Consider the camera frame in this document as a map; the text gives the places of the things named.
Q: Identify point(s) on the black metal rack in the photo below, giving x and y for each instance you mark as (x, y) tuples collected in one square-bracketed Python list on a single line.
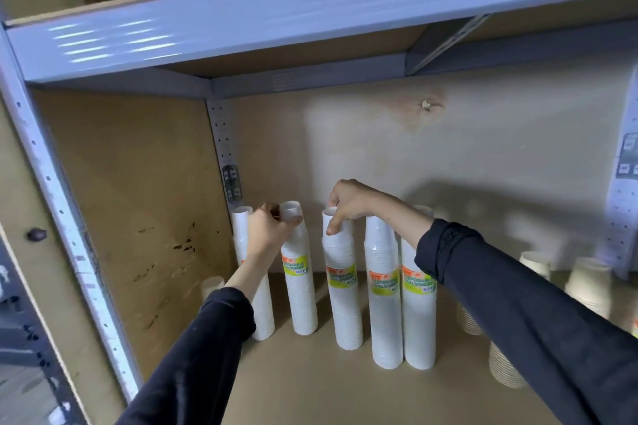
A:
[(20, 325)]

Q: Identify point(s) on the metal bolt head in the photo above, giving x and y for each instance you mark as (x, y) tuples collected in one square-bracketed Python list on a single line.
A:
[(426, 105)]

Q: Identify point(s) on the person's right forearm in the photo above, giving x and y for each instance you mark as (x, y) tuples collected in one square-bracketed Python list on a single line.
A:
[(538, 320)]

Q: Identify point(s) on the person's left forearm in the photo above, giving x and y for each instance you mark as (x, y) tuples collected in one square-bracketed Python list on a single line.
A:
[(199, 355)]

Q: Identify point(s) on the stack of white plastic cups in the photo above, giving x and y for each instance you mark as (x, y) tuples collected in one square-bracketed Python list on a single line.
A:
[(343, 315), (419, 330), (264, 310), (384, 325), (299, 295)]

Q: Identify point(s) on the person's right hand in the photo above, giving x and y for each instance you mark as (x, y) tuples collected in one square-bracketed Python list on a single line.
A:
[(361, 200)]

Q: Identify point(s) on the black bolt head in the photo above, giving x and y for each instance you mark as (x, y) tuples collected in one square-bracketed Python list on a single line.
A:
[(36, 234)]

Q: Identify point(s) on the grey upright joint plate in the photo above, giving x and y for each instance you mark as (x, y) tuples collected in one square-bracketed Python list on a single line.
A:
[(628, 155), (232, 184)]

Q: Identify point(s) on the person's left hand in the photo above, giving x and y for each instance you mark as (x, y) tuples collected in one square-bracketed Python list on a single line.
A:
[(266, 235)]

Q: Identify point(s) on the white metal shelf wooden boards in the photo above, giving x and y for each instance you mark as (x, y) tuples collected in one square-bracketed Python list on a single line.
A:
[(309, 385)]

